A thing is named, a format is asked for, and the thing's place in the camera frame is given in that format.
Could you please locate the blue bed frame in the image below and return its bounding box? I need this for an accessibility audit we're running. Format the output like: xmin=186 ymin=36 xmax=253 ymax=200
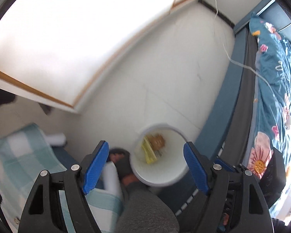
xmin=158 ymin=0 xmax=291 ymax=214

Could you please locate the bright window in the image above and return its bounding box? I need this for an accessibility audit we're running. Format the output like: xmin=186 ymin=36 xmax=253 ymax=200
xmin=0 ymin=0 xmax=206 ymax=110

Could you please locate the white charging cable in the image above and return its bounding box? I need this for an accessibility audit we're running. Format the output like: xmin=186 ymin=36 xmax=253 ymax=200
xmin=213 ymin=0 xmax=282 ymax=117

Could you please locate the person's grey trouser leg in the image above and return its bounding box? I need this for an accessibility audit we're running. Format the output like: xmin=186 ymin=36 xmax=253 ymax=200
xmin=115 ymin=183 xmax=180 ymax=233

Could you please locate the black slipper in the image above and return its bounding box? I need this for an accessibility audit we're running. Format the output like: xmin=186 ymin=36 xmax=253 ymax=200
xmin=109 ymin=148 xmax=136 ymax=182

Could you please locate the blue floral blanket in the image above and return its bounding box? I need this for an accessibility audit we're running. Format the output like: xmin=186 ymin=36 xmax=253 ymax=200
xmin=242 ymin=13 xmax=291 ymax=224

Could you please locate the yellow printed plastic bag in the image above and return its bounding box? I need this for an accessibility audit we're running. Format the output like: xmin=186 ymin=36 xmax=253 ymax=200
xmin=141 ymin=136 xmax=158 ymax=164

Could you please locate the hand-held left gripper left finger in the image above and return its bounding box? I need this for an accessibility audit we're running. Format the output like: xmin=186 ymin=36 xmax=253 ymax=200
xmin=17 ymin=140 xmax=110 ymax=233

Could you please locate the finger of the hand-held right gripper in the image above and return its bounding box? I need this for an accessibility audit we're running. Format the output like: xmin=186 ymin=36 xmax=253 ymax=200
xmin=215 ymin=158 xmax=236 ymax=173

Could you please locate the teal checked tablecloth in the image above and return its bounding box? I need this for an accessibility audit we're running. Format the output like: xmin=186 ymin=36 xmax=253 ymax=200
xmin=0 ymin=123 xmax=124 ymax=233

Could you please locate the grey mattress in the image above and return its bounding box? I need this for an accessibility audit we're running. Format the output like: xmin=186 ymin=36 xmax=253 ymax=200
xmin=240 ymin=27 xmax=260 ymax=165

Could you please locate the plain brown paper packet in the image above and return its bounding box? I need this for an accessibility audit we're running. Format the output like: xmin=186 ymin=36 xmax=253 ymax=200
xmin=149 ymin=133 xmax=166 ymax=151

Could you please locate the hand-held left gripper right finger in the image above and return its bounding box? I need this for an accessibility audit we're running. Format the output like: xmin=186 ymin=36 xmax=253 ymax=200
xmin=183 ymin=141 xmax=274 ymax=233

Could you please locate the white round trash bin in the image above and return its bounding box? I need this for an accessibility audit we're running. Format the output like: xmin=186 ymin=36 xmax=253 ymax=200
xmin=130 ymin=124 xmax=192 ymax=187

